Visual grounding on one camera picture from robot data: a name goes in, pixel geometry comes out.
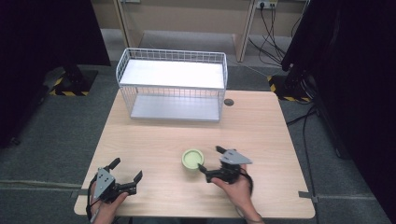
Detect black floor cables bundle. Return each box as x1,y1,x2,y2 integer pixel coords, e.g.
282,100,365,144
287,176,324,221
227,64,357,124
247,4,304,68

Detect person's left hand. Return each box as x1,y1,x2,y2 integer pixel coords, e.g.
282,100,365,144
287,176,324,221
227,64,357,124
90,182,129,222

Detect white wall power socket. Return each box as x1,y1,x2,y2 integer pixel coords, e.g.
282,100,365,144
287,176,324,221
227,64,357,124
256,0,278,9

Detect black floor cable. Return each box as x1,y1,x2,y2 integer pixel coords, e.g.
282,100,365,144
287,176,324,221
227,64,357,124
285,105,321,206

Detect black stand with hazard-striped base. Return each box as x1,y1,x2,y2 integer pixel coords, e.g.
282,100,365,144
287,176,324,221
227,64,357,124
266,63,314,103
43,63,99,97

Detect person's right hand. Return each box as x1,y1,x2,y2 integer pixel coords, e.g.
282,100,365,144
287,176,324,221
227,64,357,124
211,164,259,220

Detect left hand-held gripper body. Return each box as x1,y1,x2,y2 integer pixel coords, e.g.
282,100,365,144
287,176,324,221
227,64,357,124
92,167,138,205

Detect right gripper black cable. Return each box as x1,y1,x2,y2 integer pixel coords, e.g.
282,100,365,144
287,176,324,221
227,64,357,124
240,170,255,196

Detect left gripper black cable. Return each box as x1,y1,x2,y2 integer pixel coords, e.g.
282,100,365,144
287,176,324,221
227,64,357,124
87,175,99,224

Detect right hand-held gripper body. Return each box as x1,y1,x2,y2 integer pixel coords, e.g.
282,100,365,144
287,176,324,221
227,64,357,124
205,148,253,185

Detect dark curtain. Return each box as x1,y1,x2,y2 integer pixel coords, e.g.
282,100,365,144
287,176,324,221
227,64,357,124
280,0,396,224
0,0,112,149

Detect white wire rack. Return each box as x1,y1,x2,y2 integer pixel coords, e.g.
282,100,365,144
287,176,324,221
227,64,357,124
115,47,229,123

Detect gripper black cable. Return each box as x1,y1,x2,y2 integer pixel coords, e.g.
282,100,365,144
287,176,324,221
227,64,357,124
240,170,255,196
87,175,99,224

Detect grey floor tape piece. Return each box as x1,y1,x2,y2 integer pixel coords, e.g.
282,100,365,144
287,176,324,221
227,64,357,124
297,190,319,203

